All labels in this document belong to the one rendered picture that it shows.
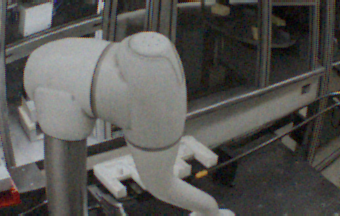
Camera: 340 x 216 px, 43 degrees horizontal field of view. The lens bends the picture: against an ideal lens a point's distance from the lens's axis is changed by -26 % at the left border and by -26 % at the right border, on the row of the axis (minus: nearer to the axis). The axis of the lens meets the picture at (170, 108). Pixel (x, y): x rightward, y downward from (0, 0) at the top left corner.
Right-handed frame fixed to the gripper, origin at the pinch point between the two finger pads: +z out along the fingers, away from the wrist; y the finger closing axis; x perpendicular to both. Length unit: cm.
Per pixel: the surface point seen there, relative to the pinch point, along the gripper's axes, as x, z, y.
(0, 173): 34.6, 5.9, 13.3
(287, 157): -87, 1, -20
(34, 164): 15.5, 18.7, 3.1
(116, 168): -12.4, 8.5, 1.1
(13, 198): 32.7, 2.2, 5.2
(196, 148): -40.4, 6.9, 0.2
